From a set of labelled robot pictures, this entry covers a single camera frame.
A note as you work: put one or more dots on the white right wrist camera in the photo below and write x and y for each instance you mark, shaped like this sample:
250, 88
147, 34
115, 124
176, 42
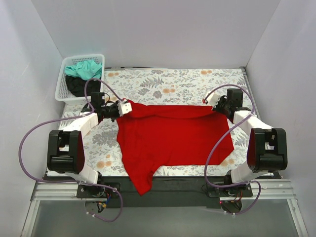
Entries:
211, 99

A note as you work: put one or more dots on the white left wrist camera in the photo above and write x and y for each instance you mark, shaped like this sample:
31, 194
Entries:
124, 108

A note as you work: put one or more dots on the white plastic laundry basket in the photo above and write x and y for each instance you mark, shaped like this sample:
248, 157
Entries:
62, 93

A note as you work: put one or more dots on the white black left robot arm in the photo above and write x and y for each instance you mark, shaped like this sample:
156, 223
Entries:
66, 155

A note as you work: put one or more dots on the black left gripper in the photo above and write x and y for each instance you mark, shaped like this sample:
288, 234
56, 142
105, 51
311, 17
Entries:
116, 109

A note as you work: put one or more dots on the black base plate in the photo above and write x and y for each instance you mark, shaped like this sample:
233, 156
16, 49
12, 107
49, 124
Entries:
210, 197

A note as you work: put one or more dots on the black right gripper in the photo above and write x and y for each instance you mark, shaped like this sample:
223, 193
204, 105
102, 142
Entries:
219, 105

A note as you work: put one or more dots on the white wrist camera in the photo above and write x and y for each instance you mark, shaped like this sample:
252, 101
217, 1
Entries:
211, 99
124, 108

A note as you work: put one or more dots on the black t shirt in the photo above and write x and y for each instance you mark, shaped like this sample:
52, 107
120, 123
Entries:
76, 86

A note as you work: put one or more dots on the aluminium front rail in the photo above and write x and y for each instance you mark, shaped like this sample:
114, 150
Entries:
270, 189

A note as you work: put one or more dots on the teal t shirt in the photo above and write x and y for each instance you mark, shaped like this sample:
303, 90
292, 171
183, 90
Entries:
85, 70

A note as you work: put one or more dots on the floral patterned table mat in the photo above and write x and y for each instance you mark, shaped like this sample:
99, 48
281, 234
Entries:
163, 87

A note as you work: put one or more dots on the red t shirt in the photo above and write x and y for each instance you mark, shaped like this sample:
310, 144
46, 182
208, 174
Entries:
151, 136

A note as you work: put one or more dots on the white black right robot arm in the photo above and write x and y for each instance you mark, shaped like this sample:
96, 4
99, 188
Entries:
267, 147

